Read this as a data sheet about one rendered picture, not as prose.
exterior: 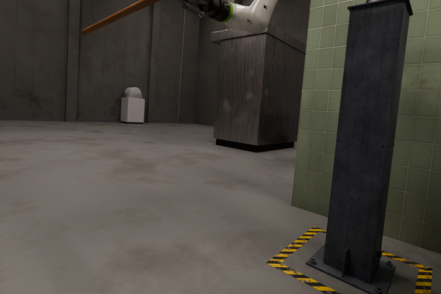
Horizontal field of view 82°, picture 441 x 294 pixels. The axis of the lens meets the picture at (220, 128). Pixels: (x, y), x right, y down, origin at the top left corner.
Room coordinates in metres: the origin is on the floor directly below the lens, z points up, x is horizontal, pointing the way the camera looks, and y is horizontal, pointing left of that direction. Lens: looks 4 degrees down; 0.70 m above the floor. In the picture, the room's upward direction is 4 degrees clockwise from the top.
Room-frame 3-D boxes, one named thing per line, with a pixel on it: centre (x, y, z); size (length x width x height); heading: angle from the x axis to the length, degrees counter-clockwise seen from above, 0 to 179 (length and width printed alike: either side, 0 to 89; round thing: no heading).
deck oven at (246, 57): (5.50, -0.72, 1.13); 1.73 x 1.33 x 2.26; 139
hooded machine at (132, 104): (9.34, 3.26, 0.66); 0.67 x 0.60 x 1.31; 139
